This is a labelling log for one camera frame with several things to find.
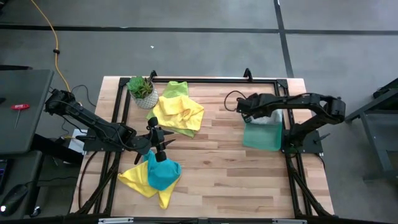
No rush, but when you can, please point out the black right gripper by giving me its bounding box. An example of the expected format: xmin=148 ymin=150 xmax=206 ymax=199
xmin=236 ymin=93 xmax=271 ymax=124

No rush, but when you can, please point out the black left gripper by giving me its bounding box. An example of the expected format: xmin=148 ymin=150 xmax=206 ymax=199
xmin=132 ymin=116 xmax=177 ymax=162

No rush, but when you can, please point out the grey waffle weave towel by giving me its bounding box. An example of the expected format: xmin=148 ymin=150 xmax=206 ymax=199
xmin=251 ymin=108 xmax=282 ymax=126

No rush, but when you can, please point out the yellow microfiber towel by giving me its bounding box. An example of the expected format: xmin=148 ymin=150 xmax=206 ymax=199
xmin=117 ymin=160 xmax=182 ymax=210
xmin=152 ymin=95 xmax=205 ymax=131

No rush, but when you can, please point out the teal microfiber towel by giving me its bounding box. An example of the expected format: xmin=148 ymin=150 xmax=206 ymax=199
xmin=142 ymin=150 xmax=182 ymax=191

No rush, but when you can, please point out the green microfiber towel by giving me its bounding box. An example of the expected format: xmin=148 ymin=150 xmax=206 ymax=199
xmin=146 ymin=80 xmax=197 ymax=139

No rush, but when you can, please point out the translucent teal plastic bin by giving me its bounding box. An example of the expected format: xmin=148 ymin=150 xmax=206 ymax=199
xmin=242 ymin=108 xmax=284 ymax=152

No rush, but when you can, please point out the white triangle-patterned plant pot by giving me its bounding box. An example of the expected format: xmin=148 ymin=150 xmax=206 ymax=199
xmin=130 ymin=88 xmax=159 ymax=110

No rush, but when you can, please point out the green succulent plant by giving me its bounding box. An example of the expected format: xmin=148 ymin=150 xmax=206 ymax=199
xmin=126 ymin=76 xmax=154 ymax=100

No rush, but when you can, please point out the white paper sheet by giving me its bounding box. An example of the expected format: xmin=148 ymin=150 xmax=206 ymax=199
xmin=68 ymin=129 xmax=88 ymax=156

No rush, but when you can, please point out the dark grey side desk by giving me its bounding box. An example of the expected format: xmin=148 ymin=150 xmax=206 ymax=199
xmin=0 ymin=68 xmax=55 ymax=156

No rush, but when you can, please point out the black metal cart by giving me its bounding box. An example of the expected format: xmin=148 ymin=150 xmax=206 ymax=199
xmin=343 ymin=77 xmax=398 ymax=183

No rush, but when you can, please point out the black computer mouse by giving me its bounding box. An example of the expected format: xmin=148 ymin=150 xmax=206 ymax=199
xmin=0 ymin=184 xmax=29 ymax=218

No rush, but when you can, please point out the black aluminium table frame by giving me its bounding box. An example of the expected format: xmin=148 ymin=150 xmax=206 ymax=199
xmin=70 ymin=67 xmax=335 ymax=218

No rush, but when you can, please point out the silver metal bracket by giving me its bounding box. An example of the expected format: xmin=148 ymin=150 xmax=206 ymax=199
xmin=98 ymin=217 xmax=134 ymax=224
xmin=272 ymin=218 xmax=307 ymax=224

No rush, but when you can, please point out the thick black cable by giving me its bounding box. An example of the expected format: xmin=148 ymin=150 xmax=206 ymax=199
xmin=77 ymin=151 xmax=99 ymax=210

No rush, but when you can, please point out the thin black floor cable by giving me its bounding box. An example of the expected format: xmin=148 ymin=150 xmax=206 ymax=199
xmin=71 ymin=84 xmax=97 ymax=108

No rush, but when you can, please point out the yellow floor cable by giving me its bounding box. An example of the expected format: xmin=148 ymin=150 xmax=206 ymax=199
xmin=30 ymin=0 xmax=82 ymax=106

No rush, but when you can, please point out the red T-handle wrench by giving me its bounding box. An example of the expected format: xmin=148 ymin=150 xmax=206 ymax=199
xmin=11 ymin=103 xmax=31 ymax=130

